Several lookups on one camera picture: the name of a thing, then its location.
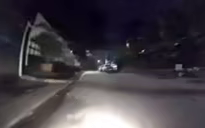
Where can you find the vehicle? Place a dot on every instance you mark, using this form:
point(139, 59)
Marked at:
point(107, 67)

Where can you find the grey asphalt road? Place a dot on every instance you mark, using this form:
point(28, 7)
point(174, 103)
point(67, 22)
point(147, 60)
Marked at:
point(140, 96)

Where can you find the dark tree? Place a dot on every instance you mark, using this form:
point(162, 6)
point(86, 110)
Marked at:
point(51, 46)

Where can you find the pale building with pointed roof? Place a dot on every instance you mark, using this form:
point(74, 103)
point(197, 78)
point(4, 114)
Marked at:
point(40, 43)

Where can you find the pale concrete kerb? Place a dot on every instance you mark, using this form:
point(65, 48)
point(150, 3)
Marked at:
point(40, 101)

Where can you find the pale box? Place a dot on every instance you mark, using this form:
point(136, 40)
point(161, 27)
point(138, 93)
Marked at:
point(178, 67)

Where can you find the grey concrete pavement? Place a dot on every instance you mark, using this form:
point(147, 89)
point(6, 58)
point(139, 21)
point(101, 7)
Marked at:
point(16, 96)

